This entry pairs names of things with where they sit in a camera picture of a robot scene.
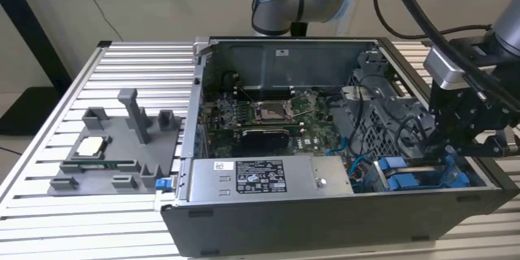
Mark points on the hard disk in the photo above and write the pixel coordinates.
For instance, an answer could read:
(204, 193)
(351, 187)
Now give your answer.
(398, 181)

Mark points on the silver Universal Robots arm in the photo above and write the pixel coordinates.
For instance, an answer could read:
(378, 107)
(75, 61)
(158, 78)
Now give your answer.
(320, 4)

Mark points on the grey metal disk bay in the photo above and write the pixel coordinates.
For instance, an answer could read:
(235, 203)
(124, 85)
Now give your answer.
(378, 114)

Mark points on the black RAM slot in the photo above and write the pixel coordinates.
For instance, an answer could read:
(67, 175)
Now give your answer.
(264, 87)
(264, 95)
(264, 90)

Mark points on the green motherboard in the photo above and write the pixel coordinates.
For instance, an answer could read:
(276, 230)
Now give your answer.
(316, 153)

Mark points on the CPU socket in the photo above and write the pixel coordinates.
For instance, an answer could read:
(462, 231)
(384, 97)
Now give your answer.
(271, 111)

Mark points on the black graphics card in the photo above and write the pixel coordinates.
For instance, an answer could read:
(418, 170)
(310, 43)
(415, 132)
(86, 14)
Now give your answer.
(264, 138)

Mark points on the grey power supply unit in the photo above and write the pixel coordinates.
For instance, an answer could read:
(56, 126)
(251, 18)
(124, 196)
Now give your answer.
(264, 177)

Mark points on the thin locking lever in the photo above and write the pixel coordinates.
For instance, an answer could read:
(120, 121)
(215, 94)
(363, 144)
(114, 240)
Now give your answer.
(248, 93)

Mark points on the open grey PC case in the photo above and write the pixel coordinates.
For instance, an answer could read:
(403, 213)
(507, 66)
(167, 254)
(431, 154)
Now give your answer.
(284, 226)

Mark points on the blue case latch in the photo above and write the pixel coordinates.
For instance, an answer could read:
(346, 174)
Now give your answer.
(163, 184)

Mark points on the grey parts rack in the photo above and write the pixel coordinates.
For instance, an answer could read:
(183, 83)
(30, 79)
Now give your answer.
(122, 138)

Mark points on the green RAM stick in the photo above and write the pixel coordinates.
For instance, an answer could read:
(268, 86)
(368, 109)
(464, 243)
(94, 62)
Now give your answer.
(107, 165)

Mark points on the silver CPU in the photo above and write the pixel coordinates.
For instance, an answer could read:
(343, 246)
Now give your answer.
(92, 145)

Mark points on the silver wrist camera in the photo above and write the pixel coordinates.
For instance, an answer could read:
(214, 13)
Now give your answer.
(444, 65)

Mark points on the black frame post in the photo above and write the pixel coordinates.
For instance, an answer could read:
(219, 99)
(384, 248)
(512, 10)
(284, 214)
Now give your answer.
(28, 22)

